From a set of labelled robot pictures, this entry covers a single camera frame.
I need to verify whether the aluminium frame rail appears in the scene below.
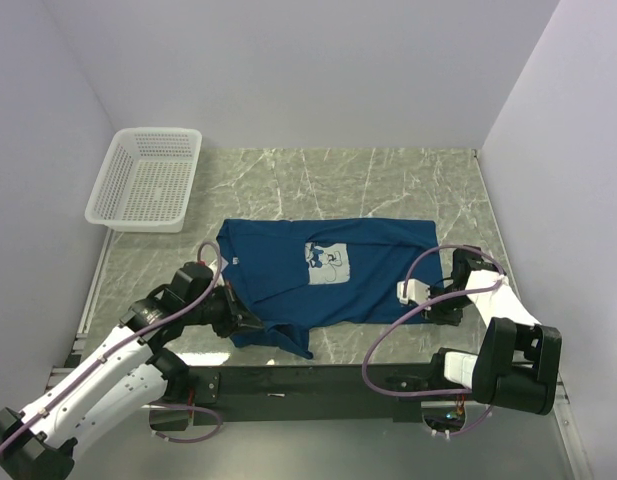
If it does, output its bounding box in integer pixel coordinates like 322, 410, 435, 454
41, 363, 570, 410

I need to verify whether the blue printed t-shirt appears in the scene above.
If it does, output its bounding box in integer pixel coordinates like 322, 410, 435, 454
217, 218, 442, 359

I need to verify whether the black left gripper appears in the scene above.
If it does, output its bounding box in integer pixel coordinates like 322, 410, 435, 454
184, 279, 264, 337

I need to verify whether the white perforated plastic basket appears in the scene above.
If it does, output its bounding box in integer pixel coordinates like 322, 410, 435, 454
85, 127, 203, 234

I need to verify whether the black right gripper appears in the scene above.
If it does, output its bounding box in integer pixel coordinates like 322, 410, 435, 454
419, 285, 473, 327

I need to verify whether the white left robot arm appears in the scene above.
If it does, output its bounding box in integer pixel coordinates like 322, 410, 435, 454
0, 262, 264, 479

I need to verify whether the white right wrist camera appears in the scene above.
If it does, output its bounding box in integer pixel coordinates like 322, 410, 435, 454
396, 278, 431, 305

